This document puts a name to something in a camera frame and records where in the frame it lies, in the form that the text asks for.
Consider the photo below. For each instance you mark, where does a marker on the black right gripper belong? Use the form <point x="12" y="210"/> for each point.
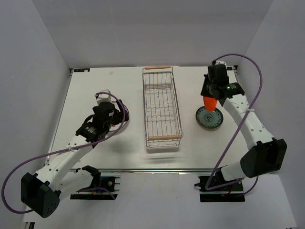
<point x="203" y="92"/>

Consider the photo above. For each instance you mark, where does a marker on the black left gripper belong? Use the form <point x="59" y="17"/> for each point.
<point x="119" y="115"/>

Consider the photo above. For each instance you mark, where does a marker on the orange plastic plate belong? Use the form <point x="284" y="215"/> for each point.
<point x="209" y="103"/>

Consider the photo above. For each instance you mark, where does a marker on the blue patterned plate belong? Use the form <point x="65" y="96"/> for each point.
<point x="203" y="114"/>

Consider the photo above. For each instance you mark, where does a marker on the yellow patterned plate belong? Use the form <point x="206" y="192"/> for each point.
<point x="210" y="126"/>

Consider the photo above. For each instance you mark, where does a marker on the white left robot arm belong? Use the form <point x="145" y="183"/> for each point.
<point x="44" y="190"/>

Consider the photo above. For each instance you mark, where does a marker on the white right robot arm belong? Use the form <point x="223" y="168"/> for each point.
<point x="265" y="153"/>

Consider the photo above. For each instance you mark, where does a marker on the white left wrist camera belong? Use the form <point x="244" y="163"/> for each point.
<point x="103" y="96"/>

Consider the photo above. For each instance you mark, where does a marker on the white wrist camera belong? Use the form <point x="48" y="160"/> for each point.
<point x="220" y="62"/>
<point x="103" y="96"/>

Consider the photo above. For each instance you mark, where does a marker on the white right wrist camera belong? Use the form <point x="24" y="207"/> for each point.
<point x="220" y="62"/>

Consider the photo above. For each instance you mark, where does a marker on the metal wire dish rack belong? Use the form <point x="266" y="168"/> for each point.
<point x="162" y="121"/>

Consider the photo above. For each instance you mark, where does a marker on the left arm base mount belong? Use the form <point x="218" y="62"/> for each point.
<point x="108" y="189"/>

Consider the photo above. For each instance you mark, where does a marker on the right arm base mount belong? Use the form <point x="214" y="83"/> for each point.
<point x="231" y="193"/>

